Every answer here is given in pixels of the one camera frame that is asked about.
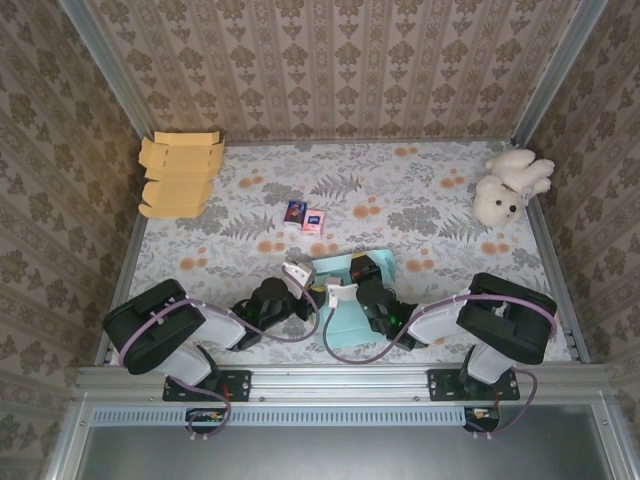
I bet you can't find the teal paper box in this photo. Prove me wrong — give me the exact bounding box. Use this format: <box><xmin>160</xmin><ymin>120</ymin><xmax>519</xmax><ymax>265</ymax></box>
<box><xmin>310</xmin><ymin>248</ymin><xmax>397</xmax><ymax>349</ymax></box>

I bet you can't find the yellow paper box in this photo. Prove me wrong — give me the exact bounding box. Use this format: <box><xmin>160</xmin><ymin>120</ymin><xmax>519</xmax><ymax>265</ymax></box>
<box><xmin>137</xmin><ymin>130</ymin><xmax>227</xmax><ymax>220</ymax></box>

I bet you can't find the pink tissue pack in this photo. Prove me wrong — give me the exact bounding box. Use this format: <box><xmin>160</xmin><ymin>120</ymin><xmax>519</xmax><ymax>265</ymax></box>
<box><xmin>301</xmin><ymin>208</ymin><xmax>326</xmax><ymax>237</ymax></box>

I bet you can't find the dark blue tissue pack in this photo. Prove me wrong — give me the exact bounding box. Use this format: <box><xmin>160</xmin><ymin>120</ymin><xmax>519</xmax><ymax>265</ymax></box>
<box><xmin>283</xmin><ymin>199</ymin><xmax>307</xmax><ymax>229</ymax></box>

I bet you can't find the black left controller board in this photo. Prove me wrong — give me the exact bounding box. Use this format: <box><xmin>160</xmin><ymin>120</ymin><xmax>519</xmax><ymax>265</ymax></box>
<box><xmin>185</xmin><ymin>407</ymin><xmax>227</xmax><ymax>434</ymax></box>

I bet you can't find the black controller board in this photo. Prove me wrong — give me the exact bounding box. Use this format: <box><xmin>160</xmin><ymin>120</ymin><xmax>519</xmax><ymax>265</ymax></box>
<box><xmin>463</xmin><ymin>405</ymin><xmax>501</xmax><ymax>433</ymax></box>
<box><xmin>185</xmin><ymin>407</ymin><xmax>227</xmax><ymax>434</ymax></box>

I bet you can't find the floral table mat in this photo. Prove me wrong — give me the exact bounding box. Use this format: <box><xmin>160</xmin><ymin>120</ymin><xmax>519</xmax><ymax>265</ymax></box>
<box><xmin>109</xmin><ymin>140</ymin><xmax>574</xmax><ymax>366</ymax></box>

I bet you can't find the black right controller board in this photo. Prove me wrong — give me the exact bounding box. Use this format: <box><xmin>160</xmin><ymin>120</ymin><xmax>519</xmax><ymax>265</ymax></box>
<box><xmin>463</xmin><ymin>405</ymin><xmax>501</xmax><ymax>433</ymax></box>

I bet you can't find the grey metal sheet panel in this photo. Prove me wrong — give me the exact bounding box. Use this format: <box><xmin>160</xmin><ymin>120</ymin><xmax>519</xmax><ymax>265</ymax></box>
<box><xmin>79</xmin><ymin>424</ymin><xmax>609</xmax><ymax>480</ymax></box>

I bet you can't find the white plush dog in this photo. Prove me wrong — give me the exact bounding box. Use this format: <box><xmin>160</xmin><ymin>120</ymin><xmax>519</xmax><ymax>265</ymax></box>
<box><xmin>472</xmin><ymin>148</ymin><xmax>557</xmax><ymax>229</ymax></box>

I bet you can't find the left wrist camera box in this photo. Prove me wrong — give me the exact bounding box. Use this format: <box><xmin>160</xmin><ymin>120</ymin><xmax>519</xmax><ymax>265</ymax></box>
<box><xmin>280</xmin><ymin>261</ymin><xmax>317</xmax><ymax>290</ymax></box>

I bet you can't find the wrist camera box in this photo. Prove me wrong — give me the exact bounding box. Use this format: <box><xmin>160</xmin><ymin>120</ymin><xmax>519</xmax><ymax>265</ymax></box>
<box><xmin>280</xmin><ymin>261</ymin><xmax>317</xmax><ymax>290</ymax></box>
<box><xmin>324</xmin><ymin>281</ymin><xmax>360</xmax><ymax>310</ymax></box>

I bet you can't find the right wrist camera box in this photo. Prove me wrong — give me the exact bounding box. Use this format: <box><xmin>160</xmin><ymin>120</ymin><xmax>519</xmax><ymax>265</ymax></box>
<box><xmin>324</xmin><ymin>281</ymin><xmax>360</xmax><ymax>310</ymax></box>

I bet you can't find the aluminium mounting rail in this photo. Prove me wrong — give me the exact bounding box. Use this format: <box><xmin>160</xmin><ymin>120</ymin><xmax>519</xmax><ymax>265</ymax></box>
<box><xmin>74</xmin><ymin>364</ymin><xmax>614</xmax><ymax>404</ymax></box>

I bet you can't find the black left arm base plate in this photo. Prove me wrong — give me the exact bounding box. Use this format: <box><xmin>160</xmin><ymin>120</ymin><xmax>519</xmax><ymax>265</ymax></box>
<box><xmin>162</xmin><ymin>368</ymin><xmax>252</xmax><ymax>403</ymax></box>

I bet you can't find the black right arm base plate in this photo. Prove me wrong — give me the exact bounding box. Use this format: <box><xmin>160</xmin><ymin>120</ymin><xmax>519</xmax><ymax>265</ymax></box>
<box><xmin>426</xmin><ymin>368</ymin><xmax>521</xmax><ymax>403</ymax></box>

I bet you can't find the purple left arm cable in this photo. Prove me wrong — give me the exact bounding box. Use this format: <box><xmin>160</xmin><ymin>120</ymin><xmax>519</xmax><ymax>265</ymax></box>
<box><xmin>119</xmin><ymin>267</ymin><xmax>324</xmax><ymax>441</ymax></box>

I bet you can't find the slotted grey cable duct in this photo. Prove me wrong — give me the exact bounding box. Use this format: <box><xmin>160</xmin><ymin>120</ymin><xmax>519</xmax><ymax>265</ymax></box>
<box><xmin>92</xmin><ymin>405</ymin><xmax>471</xmax><ymax>427</ymax></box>

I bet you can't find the aluminium back rail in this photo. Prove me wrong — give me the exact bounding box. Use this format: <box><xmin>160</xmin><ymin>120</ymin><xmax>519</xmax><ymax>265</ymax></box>
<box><xmin>224</xmin><ymin>138</ymin><xmax>517</xmax><ymax>148</ymax></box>

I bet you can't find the aluminium right side rail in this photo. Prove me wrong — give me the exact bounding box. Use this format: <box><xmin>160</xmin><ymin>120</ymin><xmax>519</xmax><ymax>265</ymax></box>
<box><xmin>524</xmin><ymin>194</ymin><xmax>592</xmax><ymax>364</ymax></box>

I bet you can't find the aluminium left frame post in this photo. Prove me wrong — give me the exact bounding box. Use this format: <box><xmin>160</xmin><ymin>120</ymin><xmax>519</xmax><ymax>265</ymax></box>
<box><xmin>58</xmin><ymin>0</ymin><xmax>152</xmax><ymax>144</ymax></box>

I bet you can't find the aluminium frame post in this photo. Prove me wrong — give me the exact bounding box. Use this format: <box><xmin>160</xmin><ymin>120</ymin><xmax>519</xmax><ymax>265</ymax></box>
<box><xmin>512</xmin><ymin>0</ymin><xmax>609</xmax><ymax>146</ymax></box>
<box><xmin>58</xmin><ymin>0</ymin><xmax>152</xmax><ymax>144</ymax></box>

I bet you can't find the aluminium right frame post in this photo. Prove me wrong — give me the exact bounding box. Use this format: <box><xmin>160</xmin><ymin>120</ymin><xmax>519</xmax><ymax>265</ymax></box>
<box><xmin>512</xmin><ymin>0</ymin><xmax>609</xmax><ymax>146</ymax></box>

